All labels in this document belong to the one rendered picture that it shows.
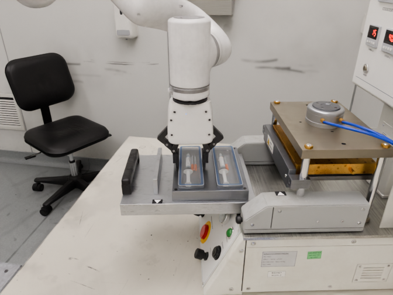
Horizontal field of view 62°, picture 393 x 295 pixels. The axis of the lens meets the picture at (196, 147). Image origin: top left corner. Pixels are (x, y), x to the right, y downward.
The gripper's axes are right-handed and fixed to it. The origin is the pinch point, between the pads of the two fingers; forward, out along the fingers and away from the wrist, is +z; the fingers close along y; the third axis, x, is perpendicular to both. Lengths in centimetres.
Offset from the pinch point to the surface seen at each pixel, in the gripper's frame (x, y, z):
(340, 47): 132, 91, 0
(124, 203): -10.9, -14.4, 4.6
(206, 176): -4.5, 3.5, 2.1
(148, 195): -7.9, -9.6, 4.6
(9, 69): 133, -108, 12
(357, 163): -10.2, 34.5, -4.3
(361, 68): 12.6, 42.8, -18.2
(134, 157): 2.5, -13.8, 0.7
